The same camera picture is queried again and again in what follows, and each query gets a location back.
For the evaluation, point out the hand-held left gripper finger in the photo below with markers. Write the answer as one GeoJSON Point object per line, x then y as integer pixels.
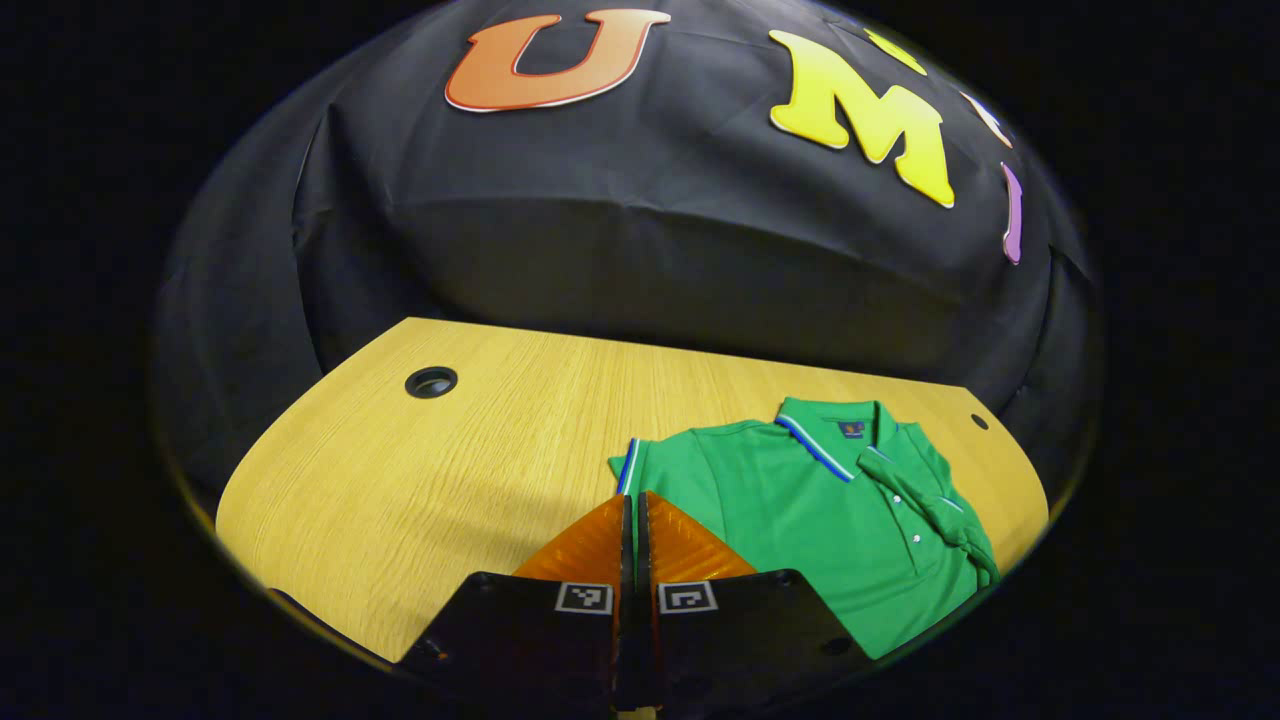
{"type": "Point", "coordinates": [644, 560]}
{"type": "Point", "coordinates": [627, 560]}

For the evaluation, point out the green T-shirt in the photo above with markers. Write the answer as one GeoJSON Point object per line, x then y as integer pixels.
{"type": "Point", "coordinates": [800, 520]}

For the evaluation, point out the black backdrop cloth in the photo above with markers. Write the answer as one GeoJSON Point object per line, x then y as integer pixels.
{"type": "Point", "coordinates": [600, 230]}

